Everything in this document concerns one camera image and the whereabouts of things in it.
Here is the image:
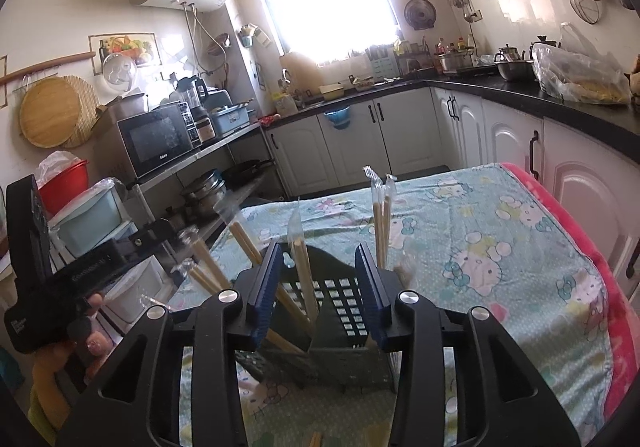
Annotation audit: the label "wooden chopstick pair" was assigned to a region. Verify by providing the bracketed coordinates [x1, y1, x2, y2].
[288, 202, 319, 326]

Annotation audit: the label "chopsticks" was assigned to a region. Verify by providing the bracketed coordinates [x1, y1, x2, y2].
[178, 226, 304, 355]
[308, 432, 322, 447]
[215, 194, 314, 337]
[363, 165, 386, 268]
[382, 174, 397, 267]

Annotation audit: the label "left hand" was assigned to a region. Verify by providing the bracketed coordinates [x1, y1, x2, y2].
[30, 292, 114, 433]

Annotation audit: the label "dark green utensil basket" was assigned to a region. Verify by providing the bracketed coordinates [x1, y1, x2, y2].
[236, 247, 400, 392]

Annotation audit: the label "plastic drawer unit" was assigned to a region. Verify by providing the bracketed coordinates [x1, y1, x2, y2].
[44, 178, 176, 340]

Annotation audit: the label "red plastic basin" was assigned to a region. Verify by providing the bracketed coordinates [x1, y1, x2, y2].
[39, 160, 89, 216]

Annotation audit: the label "stacked steel pots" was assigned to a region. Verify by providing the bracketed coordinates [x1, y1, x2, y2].
[180, 170, 227, 219]

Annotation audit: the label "black microwave oven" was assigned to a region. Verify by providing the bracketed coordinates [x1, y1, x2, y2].
[116, 101, 202, 180]

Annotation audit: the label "round bamboo tray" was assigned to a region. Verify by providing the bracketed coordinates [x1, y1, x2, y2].
[18, 75, 99, 149]

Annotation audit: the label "black blender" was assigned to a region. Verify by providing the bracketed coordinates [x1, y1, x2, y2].
[176, 75, 207, 122]

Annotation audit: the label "white lower cabinets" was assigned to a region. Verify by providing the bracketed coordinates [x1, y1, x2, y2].
[264, 80, 640, 288]

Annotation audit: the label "pink blanket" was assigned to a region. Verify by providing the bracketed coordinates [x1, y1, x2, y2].
[499, 162, 640, 425]

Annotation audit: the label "steel pot on counter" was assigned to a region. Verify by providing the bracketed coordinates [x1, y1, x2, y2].
[494, 45, 535, 82]

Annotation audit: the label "clear plastic food bag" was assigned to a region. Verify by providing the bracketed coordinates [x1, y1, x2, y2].
[530, 22, 632, 106]

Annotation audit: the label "fruit wall picture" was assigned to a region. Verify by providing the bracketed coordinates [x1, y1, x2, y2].
[88, 32, 162, 75]

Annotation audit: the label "wall ventilation fan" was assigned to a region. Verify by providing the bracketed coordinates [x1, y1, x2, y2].
[404, 0, 437, 31]

